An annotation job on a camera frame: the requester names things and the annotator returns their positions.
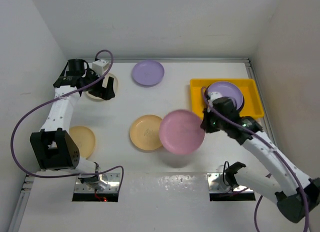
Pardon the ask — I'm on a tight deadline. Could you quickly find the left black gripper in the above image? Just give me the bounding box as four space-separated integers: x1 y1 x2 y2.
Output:
82 68 114 100

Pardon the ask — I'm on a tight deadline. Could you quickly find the pink plate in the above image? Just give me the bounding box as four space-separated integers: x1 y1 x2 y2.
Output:
159 109 205 155

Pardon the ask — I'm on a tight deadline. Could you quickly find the purple plate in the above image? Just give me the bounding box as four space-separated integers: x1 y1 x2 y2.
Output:
206 81 245 112
131 60 165 87

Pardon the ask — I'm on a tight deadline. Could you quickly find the yellow plate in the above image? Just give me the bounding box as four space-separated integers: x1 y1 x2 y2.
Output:
69 126 96 159
129 114 163 151

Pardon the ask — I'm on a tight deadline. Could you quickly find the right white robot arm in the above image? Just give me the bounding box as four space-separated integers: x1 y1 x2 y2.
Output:
200 96 320 223

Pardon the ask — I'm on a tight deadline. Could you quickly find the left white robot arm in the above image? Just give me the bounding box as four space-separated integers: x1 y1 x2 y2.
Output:
30 59 115 187

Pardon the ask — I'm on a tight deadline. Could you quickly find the yellow plastic bin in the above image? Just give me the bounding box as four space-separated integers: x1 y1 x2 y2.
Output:
189 78 265 119

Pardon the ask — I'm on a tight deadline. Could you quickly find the cream plate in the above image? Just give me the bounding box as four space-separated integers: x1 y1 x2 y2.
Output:
85 73 119 102

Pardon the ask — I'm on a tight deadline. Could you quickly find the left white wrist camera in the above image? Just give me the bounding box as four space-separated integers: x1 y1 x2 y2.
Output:
91 60 110 76

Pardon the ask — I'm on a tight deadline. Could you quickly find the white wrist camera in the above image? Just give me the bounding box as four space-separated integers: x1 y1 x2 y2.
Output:
208 91 223 102
91 60 110 76

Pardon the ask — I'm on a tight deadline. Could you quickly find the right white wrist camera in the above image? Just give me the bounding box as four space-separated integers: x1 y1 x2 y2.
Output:
208 91 223 102

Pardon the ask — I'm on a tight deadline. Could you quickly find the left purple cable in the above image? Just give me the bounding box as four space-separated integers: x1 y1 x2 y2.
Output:
10 50 125 192

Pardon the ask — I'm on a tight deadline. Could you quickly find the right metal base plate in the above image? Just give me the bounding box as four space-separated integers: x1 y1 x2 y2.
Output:
206 172 253 193

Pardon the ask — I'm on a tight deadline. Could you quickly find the metal base plate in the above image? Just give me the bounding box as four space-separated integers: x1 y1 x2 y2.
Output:
74 173 120 193
206 172 253 193

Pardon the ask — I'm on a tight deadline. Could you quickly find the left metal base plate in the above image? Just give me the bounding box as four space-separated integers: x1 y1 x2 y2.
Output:
74 173 120 193

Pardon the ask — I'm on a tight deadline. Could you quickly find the aluminium table frame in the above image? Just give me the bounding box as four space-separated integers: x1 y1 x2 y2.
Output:
7 57 293 232

